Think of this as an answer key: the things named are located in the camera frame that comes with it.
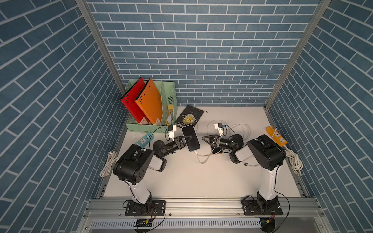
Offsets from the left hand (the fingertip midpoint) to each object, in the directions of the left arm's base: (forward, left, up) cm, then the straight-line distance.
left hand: (194, 140), depth 80 cm
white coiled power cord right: (-7, -62, -14) cm, 64 cm away
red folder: (+22, +40, +9) cm, 47 cm away
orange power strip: (+11, -58, -14) cm, 61 cm away
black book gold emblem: (+32, +3, -15) cm, 35 cm away
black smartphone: (-1, +1, -2) cm, 2 cm away
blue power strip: (+9, +32, -15) cm, 37 cm away
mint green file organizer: (+41, +19, +1) cm, 45 cm away
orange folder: (+30, +30, +2) cm, 42 cm away
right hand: (+2, -6, -3) cm, 7 cm away
